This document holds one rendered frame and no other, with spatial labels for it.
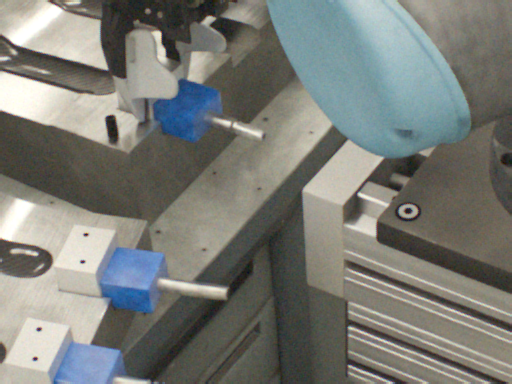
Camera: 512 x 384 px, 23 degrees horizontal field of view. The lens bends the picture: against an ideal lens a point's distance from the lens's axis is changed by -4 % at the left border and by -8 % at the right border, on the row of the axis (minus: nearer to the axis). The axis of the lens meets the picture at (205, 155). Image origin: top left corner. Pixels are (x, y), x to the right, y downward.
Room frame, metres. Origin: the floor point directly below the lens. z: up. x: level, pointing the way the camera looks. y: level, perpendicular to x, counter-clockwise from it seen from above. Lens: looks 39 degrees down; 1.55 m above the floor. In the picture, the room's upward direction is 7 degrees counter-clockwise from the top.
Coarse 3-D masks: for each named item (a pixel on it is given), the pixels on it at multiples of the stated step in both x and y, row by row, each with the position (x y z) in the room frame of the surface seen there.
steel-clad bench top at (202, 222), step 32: (288, 96) 1.01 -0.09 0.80; (288, 128) 0.96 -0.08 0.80; (320, 128) 0.95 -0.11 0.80; (224, 160) 0.92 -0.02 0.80; (256, 160) 0.92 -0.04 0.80; (288, 160) 0.91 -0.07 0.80; (32, 192) 0.91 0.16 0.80; (192, 192) 0.88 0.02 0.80; (224, 192) 0.88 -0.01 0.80; (256, 192) 0.87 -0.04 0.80; (160, 224) 0.85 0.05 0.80; (192, 224) 0.84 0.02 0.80; (224, 224) 0.84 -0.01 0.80; (192, 256) 0.80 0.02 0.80
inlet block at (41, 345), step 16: (32, 320) 0.66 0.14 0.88; (32, 336) 0.64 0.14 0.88; (48, 336) 0.64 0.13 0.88; (64, 336) 0.64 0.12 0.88; (16, 352) 0.63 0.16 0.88; (32, 352) 0.63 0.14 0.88; (48, 352) 0.63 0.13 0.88; (64, 352) 0.64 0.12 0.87; (80, 352) 0.64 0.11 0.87; (96, 352) 0.63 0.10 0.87; (112, 352) 0.63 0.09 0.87; (16, 368) 0.62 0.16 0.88; (32, 368) 0.61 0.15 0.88; (48, 368) 0.61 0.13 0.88; (64, 368) 0.62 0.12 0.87; (80, 368) 0.62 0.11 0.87; (96, 368) 0.62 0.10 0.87; (112, 368) 0.62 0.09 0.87
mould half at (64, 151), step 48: (0, 0) 1.09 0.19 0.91; (240, 0) 1.05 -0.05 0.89; (48, 48) 1.02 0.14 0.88; (96, 48) 1.00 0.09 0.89; (0, 96) 0.95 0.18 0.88; (48, 96) 0.94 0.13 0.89; (96, 96) 0.92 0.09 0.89; (240, 96) 0.96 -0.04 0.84; (0, 144) 0.94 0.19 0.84; (48, 144) 0.90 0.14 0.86; (96, 144) 0.86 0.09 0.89; (144, 144) 0.85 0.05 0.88; (192, 144) 0.90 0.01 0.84; (48, 192) 0.91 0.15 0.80; (96, 192) 0.87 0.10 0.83; (144, 192) 0.85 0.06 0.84
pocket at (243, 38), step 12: (216, 24) 1.02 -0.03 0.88; (228, 24) 1.02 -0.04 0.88; (240, 24) 1.01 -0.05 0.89; (228, 36) 1.02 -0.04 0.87; (240, 36) 1.01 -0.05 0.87; (252, 36) 1.00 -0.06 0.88; (228, 48) 1.01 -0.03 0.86; (240, 48) 1.00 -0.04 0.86; (252, 48) 0.99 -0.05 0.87; (240, 60) 0.97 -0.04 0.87
